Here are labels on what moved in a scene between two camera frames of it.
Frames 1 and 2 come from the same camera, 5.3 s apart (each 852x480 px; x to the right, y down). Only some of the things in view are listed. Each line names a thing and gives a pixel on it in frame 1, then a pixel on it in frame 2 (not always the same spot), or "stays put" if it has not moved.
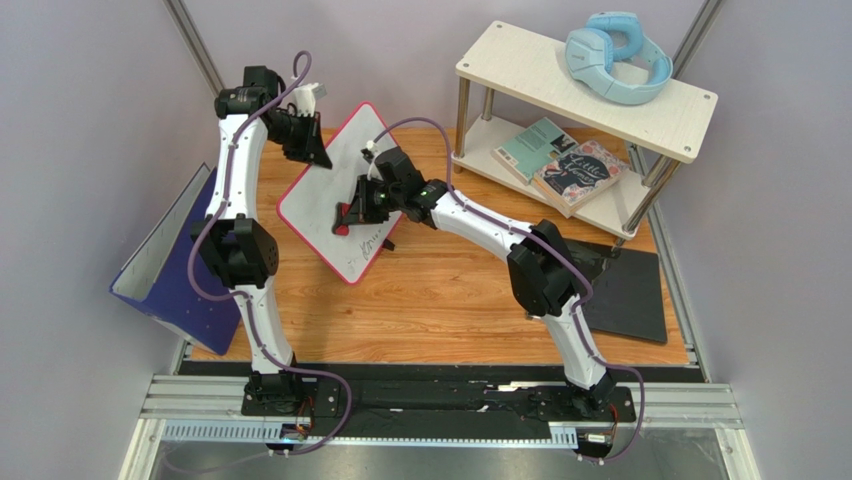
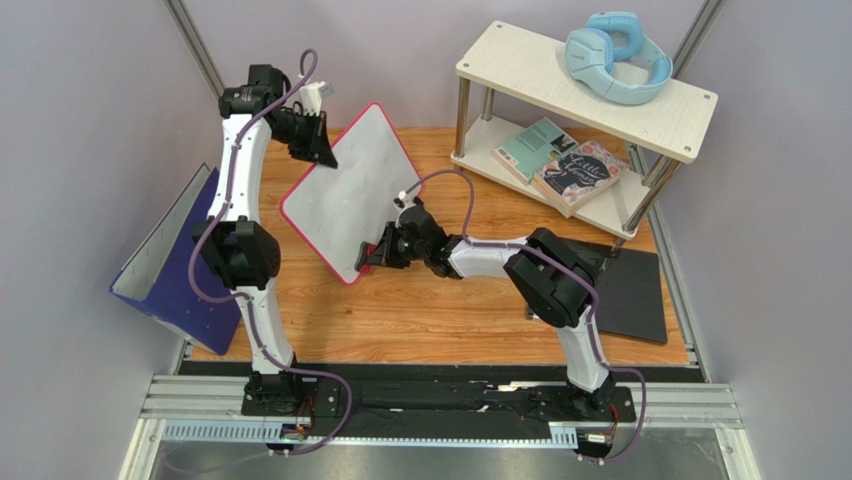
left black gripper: (313, 151) stays put
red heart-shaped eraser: (343, 230) → (365, 268)
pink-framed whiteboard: (313, 199) stays put
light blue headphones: (612, 37) stays put
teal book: (526, 152) stays put
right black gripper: (366, 202) → (385, 248)
